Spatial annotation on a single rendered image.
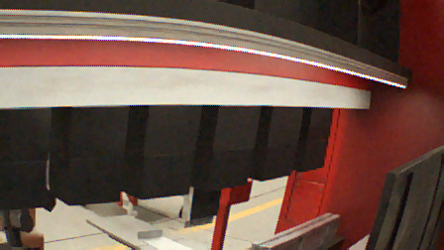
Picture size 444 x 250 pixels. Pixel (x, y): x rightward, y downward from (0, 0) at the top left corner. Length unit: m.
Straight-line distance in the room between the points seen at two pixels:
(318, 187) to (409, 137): 0.43
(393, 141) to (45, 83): 1.39
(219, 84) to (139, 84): 0.23
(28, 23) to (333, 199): 1.67
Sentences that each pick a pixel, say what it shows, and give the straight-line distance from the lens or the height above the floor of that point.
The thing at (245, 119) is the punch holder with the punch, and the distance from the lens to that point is 1.29.
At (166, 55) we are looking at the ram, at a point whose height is 1.42.
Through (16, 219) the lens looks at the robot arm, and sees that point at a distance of 1.33.
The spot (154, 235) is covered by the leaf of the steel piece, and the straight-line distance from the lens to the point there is 1.42.
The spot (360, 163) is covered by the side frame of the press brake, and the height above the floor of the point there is 1.15.
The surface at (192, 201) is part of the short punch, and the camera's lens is 1.26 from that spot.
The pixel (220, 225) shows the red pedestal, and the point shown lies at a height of 0.54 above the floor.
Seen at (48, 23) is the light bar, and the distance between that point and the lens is 0.58.
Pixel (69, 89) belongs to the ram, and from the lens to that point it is 0.89.
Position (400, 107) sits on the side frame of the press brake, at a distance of 1.97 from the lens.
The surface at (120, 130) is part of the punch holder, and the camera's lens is 1.00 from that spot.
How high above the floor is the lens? 1.46
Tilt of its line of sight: 7 degrees down
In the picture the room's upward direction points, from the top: 9 degrees clockwise
